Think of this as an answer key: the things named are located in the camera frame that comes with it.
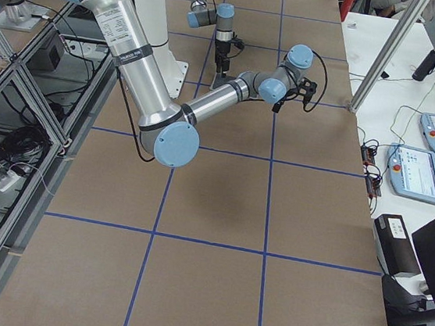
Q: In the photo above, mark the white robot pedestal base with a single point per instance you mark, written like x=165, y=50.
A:
x=174, y=73

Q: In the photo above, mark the black box with label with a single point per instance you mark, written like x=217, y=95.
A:
x=394, y=248

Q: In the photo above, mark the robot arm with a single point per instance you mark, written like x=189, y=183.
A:
x=168, y=130
x=203, y=13

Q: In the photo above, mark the near blue teach pendant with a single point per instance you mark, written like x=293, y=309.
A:
x=412, y=172

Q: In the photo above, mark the aluminium frame rack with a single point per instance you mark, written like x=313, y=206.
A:
x=53, y=82

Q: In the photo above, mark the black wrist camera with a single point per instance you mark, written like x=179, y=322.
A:
x=307, y=89

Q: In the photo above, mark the black water bottle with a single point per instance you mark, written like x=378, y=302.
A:
x=425, y=67

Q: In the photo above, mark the aluminium frame post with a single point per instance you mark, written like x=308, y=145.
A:
x=398, y=34

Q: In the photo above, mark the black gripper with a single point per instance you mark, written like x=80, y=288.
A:
x=222, y=51
x=276, y=107

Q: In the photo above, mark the white power strip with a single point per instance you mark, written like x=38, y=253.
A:
x=8, y=180

